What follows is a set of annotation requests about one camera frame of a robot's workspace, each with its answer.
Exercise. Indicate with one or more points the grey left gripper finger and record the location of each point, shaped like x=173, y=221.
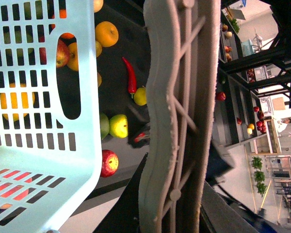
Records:
x=180, y=92

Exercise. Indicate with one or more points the light blue basket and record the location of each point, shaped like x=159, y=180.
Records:
x=49, y=160

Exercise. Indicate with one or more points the black metal shelf rack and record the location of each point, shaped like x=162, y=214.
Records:
x=113, y=100

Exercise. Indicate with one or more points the small yellow lemon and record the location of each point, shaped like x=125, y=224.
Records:
x=140, y=96

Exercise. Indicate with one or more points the red chili pepper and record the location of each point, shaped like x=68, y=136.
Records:
x=132, y=83

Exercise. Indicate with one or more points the yellow apple right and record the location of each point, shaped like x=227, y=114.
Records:
x=106, y=34

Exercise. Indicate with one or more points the brown kiwi fruit back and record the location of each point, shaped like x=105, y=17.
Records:
x=98, y=49

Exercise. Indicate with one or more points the brown kiwi fruit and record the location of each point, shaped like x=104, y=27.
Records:
x=98, y=49
x=99, y=79

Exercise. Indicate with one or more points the brown kiwi fruit front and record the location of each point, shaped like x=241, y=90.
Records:
x=99, y=79

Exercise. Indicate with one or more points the green apple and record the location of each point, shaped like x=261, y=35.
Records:
x=119, y=126

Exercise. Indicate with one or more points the yellow orange fruit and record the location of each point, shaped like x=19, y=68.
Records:
x=73, y=63

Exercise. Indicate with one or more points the small orange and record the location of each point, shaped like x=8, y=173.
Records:
x=67, y=36

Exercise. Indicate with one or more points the red apple front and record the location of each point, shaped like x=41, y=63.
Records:
x=62, y=54

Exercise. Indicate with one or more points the person in white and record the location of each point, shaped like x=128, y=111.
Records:
x=281, y=124

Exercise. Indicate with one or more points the red yellow apple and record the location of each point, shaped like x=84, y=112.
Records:
x=110, y=163

